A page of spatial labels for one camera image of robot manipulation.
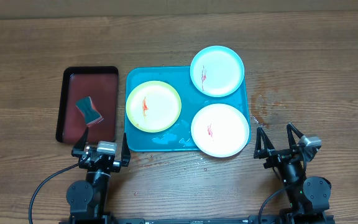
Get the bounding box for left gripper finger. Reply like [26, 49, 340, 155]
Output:
[73, 128, 89, 151]
[121, 133, 131, 167]

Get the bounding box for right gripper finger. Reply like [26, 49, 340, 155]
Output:
[254, 127, 275, 156]
[287, 123, 304, 151]

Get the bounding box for white plate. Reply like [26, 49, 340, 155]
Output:
[191, 103, 250, 157]

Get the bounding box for green and red sponge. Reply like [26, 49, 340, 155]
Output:
[75, 96, 103, 127]

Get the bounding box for yellow-green plate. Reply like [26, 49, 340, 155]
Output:
[126, 81, 181, 133]

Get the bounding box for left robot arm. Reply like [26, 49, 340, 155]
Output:
[66, 129, 131, 224]

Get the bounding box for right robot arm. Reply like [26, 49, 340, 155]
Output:
[249, 123, 335, 224]

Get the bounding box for teal plastic tray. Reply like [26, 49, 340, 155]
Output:
[124, 66, 250, 152]

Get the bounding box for black tray with red liner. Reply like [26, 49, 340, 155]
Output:
[55, 66, 119, 144]

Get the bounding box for light blue plate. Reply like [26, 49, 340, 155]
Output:
[190, 45, 245, 97]

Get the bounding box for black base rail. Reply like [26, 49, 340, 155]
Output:
[59, 214, 335, 224]

